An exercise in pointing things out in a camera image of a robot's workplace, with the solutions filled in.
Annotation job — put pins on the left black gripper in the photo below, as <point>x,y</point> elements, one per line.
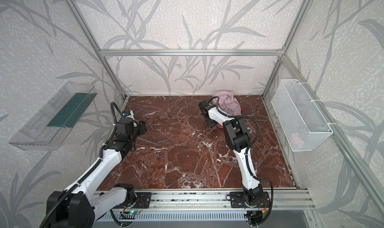
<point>141,127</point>

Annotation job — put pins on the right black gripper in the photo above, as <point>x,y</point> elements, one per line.
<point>205,110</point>

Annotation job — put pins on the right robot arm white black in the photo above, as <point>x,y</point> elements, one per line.
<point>238,140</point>

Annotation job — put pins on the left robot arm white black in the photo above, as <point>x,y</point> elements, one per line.
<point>75,207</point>

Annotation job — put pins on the light pink cloth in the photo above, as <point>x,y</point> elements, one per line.
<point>228,103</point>

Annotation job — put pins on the red cloth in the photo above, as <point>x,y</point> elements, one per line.
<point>220,126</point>

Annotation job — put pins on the pink object in basket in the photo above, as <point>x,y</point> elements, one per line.
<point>297,140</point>

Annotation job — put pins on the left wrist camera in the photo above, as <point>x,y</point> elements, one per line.
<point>128,114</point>

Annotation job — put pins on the aluminium frame horizontal bar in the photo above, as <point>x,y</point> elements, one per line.
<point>186,52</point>

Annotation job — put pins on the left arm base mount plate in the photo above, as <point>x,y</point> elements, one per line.
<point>142,201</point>

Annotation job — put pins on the clear plastic wall tray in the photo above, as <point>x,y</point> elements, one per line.
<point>49,127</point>

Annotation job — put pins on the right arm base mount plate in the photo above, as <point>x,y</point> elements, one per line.
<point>241,200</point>

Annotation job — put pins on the white wire mesh basket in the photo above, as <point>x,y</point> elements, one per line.
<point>298,112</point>

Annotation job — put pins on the left aluminium frame post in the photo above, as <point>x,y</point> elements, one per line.
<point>90,38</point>

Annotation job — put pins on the aluminium frame post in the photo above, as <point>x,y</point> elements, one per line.
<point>90,38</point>
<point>291,35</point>

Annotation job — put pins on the aluminium front rail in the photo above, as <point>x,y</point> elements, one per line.
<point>220,200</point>

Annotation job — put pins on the right aluminium frame post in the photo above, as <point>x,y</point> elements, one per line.
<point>291,35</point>

